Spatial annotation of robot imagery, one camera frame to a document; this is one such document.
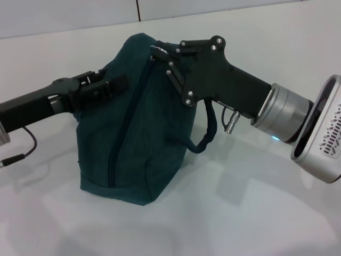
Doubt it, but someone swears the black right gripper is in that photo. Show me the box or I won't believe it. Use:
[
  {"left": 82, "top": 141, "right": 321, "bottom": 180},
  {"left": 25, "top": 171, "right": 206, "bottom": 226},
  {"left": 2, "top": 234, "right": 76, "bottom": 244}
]
[{"left": 152, "top": 35, "right": 272, "bottom": 119}]

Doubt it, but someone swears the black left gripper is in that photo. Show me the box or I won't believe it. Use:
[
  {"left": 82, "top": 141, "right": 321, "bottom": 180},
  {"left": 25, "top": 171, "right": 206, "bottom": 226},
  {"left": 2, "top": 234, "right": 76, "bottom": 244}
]
[{"left": 0, "top": 68, "right": 130, "bottom": 133}]

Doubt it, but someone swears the silver zipper pull ring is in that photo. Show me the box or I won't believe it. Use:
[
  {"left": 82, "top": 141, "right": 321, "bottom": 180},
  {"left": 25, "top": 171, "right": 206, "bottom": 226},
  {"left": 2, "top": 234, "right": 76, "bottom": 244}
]
[{"left": 149, "top": 45, "right": 170, "bottom": 62}]

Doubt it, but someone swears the dark teal fabric bag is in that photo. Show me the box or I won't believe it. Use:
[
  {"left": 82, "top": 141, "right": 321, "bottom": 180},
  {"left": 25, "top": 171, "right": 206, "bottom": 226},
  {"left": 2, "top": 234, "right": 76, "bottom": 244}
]
[{"left": 71, "top": 33, "right": 220, "bottom": 206}]

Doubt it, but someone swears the right gripper cable with connector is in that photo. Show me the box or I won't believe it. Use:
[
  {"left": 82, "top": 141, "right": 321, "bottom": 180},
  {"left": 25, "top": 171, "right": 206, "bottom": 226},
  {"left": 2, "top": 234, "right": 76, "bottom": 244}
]
[{"left": 221, "top": 106, "right": 242, "bottom": 134}]

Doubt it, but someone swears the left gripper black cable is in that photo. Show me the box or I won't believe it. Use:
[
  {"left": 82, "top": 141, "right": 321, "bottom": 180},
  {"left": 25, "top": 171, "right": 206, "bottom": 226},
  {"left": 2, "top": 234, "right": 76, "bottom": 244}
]
[{"left": 0, "top": 126, "right": 38, "bottom": 169}]

